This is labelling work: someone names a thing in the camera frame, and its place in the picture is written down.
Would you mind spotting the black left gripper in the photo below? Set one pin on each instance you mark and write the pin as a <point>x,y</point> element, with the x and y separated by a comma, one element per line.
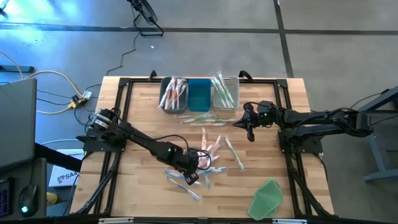
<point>188,161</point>

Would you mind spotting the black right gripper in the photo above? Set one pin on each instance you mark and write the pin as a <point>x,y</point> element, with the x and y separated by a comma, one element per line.
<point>265,118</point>

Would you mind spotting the blue toothbrush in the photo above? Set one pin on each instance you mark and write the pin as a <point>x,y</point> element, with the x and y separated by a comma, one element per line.
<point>216,170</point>
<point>183,186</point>
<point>174,174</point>
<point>207,182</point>

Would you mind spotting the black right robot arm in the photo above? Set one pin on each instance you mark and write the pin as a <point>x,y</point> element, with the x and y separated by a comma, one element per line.
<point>326,119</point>

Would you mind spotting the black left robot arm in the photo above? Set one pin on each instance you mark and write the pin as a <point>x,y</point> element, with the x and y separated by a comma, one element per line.
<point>140,140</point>

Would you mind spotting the light grey plastic bin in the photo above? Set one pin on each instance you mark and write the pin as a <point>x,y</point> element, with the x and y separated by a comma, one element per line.
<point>236,93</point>

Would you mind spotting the teal plastic bin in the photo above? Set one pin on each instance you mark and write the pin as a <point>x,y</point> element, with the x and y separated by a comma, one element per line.
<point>199,95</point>

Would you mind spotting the dark grey plastic bin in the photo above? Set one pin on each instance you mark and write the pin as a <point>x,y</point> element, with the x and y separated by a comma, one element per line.
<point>162,81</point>

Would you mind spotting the white printed cardboard box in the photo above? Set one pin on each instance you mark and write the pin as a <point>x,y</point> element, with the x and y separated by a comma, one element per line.
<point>63,175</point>

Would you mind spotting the power strip with plugs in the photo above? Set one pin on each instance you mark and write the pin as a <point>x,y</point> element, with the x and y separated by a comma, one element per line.
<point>79,99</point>

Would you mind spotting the black diagonal desk leg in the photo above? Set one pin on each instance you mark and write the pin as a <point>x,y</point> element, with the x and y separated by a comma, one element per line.
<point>57,158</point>

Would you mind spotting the small yellow object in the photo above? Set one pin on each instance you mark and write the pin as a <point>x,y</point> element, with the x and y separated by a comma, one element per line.
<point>51,198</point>

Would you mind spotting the dark computer desk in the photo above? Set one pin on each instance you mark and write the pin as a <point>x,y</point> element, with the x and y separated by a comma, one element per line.
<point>34,168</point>

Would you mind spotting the black floor fan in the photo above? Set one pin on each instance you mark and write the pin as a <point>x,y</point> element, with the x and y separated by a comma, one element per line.
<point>144,12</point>

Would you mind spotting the black computer mouse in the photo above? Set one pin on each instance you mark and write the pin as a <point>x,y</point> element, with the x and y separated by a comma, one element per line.
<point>28,200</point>

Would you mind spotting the black keyboard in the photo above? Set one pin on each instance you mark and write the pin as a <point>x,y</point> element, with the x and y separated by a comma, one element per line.
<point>4,199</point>

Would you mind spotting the black floor bar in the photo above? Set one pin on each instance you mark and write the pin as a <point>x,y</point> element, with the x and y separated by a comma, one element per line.
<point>17,68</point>

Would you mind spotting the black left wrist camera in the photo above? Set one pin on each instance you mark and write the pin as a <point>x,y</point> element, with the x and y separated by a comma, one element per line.
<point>192,179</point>

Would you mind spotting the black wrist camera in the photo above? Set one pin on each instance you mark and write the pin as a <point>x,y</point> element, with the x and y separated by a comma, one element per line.
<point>264,105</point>
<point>192,179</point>

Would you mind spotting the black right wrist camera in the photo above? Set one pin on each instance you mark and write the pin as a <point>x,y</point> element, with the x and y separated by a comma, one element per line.
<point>264,105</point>

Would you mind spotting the silver metal bracket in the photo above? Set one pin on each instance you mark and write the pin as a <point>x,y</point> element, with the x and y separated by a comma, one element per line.
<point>115,220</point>
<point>289,221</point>

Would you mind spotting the blue grey table frame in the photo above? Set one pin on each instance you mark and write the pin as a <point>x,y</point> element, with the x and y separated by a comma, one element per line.
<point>381,149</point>

